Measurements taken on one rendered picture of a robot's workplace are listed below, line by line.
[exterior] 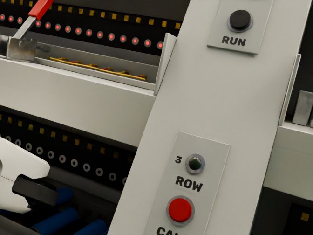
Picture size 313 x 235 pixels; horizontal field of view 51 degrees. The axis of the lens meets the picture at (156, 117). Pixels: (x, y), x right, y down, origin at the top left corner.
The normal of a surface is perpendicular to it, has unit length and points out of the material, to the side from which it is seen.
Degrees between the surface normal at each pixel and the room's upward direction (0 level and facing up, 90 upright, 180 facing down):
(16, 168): 86
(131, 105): 111
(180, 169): 90
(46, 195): 83
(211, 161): 90
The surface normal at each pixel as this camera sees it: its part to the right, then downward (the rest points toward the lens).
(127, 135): -0.38, 0.06
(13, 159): 0.95, 0.04
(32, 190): 0.79, 0.02
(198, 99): -0.28, -0.29
